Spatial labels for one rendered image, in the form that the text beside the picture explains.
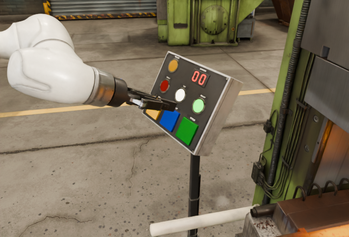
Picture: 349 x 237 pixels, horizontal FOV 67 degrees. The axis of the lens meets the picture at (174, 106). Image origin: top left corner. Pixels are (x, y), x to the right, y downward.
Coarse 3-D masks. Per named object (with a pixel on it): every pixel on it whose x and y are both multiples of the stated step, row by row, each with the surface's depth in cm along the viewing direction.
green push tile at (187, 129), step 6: (186, 120) 91; (180, 126) 92; (186, 126) 90; (192, 126) 88; (198, 126) 87; (180, 132) 92; (186, 132) 90; (192, 132) 88; (180, 138) 91; (186, 138) 89; (192, 138) 88
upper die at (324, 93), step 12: (324, 60) 47; (312, 72) 50; (324, 72) 47; (336, 72) 44; (348, 72) 42; (312, 84) 50; (324, 84) 47; (336, 84) 45; (348, 84) 42; (312, 96) 51; (324, 96) 48; (336, 96) 45; (348, 96) 42; (324, 108) 48; (336, 108) 45; (348, 108) 43; (336, 120) 45; (348, 120) 43; (348, 132) 43
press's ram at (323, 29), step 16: (320, 0) 46; (336, 0) 43; (320, 16) 47; (336, 16) 43; (304, 32) 51; (320, 32) 47; (336, 32) 44; (304, 48) 52; (320, 48) 47; (336, 48) 44
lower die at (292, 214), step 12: (348, 192) 70; (276, 204) 68; (288, 204) 67; (300, 204) 67; (312, 204) 67; (324, 204) 67; (336, 204) 65; (348, 204) 65; (276, 216) 68; (288, 216) 63; (300, 216) 62; (312, 216) 62; (324, 216) 62; (336, 216) 62; (348, 216) 62; (288, 228) 63; (312, 228) 58; (324, 228) 58
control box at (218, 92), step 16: (192, 64) 95; (160, 80) 105; (176, 80) 99; (208, 80) 88; (224, 80) 83; (160, 96) 104; (192, 96) 92; (208, 96) 87; (224, 96) 84; (144, 112) 109; (160, 112) 102; (192, 112) 90; (208, 112) 86; (224, 112) 87; (176, 128) 94; (208, 128) 86; (192, 144) 88; (208, 144) 89
